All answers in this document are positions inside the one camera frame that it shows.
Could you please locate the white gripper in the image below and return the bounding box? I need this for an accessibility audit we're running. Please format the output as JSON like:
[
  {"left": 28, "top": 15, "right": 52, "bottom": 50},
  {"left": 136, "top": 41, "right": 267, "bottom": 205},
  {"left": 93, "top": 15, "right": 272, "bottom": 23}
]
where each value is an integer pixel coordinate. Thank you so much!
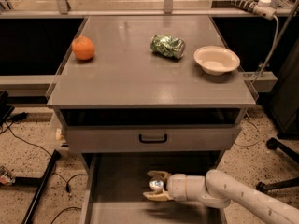
[{"left": 143, "top": 171, "right": 206, "bottom": 202}]

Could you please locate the silver redbull can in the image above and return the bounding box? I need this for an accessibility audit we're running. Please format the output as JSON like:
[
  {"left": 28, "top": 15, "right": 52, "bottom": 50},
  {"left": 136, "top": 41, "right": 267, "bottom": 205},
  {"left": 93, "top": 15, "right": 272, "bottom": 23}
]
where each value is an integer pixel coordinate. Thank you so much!
[{"left": 149, "top": 177, "right": 164, "bottom": 192}]

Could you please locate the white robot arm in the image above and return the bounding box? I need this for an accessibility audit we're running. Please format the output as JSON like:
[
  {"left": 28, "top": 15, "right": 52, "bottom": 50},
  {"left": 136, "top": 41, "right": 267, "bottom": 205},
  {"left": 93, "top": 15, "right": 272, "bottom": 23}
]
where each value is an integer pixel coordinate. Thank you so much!
[{"left": 143, "top": 169, "right": 299, "bottom": 224}]

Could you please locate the open grey middle drawer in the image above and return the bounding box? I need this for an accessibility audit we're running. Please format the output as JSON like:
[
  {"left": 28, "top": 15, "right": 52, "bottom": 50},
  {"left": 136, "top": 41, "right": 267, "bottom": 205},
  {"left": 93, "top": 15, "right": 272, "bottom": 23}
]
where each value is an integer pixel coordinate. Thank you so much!
[{"left": 79, "top": 153, "right": 227, "bottom": 224}]

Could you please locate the grey top drawer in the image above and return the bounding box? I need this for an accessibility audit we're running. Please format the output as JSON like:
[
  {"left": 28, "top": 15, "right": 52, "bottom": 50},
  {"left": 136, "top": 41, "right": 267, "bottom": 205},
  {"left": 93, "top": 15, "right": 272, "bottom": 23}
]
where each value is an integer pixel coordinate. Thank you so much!
[{"left": 66, "top": 125, "right": 241, "bottom": 153}]

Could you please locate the grey drawer cabinet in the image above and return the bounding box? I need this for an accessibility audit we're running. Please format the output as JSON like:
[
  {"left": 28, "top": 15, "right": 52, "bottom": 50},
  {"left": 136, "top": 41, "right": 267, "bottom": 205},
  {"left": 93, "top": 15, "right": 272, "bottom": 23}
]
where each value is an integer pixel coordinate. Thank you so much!
[{"left": 45, "top": 14, "right": 260, "bottom": 224}]

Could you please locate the crushed green soda can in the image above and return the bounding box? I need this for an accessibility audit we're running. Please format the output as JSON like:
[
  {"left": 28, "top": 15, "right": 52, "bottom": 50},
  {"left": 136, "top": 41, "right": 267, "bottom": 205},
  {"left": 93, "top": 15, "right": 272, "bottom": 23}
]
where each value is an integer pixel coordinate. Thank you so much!
[{"left": 150, "top": 35, "right": 186, "bottom": 60}]

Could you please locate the black floor stand bar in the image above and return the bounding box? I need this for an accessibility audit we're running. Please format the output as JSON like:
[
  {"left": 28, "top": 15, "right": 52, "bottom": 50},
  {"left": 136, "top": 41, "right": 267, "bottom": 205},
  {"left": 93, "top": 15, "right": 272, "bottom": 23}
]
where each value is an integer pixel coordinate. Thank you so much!
[{"left": 13, "top": 150, "right": 61, "bottom": 224}]

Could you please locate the black office chair base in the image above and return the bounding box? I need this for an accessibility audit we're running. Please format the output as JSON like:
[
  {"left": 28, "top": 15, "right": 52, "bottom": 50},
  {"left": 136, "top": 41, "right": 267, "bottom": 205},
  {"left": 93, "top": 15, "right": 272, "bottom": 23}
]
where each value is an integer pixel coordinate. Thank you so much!
[{"left": 255, "top": 137, "right": 299, "bottom": 195}]

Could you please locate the white paper bowl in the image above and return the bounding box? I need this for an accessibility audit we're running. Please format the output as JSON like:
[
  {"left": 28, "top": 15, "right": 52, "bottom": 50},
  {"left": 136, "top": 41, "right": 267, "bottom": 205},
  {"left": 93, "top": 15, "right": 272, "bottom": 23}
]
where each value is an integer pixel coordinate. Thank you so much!
[{"left": 193, "top": 46, "right": 240, "bottom": 76}]

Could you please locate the orange fruit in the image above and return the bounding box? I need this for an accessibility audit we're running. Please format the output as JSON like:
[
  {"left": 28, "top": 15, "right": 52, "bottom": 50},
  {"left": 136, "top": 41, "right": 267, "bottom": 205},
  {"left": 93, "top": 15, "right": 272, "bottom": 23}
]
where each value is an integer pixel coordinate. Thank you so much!
[{"left": 71, "top": 36, "right": 95, "bottom": 61}]

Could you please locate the white power strip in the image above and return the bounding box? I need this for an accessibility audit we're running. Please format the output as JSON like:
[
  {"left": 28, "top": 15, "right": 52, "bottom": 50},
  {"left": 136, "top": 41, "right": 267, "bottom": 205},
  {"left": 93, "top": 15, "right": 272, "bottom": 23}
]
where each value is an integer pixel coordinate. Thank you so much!
[{"left": 225, "top": 0, "right": 276, "bottom": 20}]

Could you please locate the black drawer handle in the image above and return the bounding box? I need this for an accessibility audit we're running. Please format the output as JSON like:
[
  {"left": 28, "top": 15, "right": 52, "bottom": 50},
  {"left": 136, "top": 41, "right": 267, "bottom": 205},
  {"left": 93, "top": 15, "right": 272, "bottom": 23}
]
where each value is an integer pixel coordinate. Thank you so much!
[{"left": 138, "top": 134, "right": 168, "bottom": 144}]

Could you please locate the black floor cable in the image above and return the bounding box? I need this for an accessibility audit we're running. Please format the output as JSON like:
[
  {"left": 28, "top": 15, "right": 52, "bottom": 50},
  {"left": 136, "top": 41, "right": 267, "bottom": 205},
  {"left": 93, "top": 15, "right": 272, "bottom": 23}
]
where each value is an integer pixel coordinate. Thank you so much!
[{"left": 0, "top": 121, "right": 89, "bottom": 224}]

